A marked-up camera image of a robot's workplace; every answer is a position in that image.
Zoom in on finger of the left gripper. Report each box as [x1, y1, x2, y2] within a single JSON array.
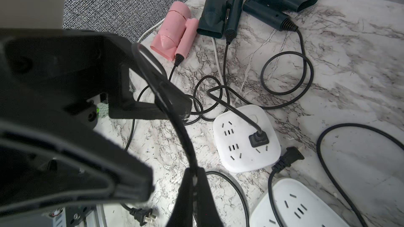
[[107, 36, 193, 120]]

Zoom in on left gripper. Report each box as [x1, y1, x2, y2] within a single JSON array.
[[1, 28, 155, 218]]

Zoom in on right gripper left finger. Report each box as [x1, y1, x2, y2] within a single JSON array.
[[166, 168, 194, 227]]

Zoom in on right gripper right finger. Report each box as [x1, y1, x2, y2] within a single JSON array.
[[195, 168, 224, 227]]

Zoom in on black cord with plug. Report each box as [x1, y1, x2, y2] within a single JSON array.
[[130, 42, 199, 177]]

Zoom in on black dryer power cord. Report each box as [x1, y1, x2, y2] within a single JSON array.
[[206, 28, 315, 148]]

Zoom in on pink dryer left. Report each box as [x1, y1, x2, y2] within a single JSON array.
[[150, 1, 199, 66]]

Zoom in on left white power strip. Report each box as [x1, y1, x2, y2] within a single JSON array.
[[213, 105, 281, 173]]

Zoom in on white power strip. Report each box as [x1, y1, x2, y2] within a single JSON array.
[[249, 178, 348, 227], [213, 105, 281, 173]]

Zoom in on right white power strip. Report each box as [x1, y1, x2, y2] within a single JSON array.
[[249, 178, 348, 227]]

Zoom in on dark green dryer folded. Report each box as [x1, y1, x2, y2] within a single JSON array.
[[197, 0, 244, 45]]

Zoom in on green dryer black cord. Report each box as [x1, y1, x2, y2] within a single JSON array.
[[182, 42, 231, 126]]

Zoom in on white dryer black cord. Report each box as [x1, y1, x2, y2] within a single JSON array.
[[267, 146, 305, 227]]

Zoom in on pink dryer black cord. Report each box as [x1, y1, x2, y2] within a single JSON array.
[[316, 122, 404, 227]]

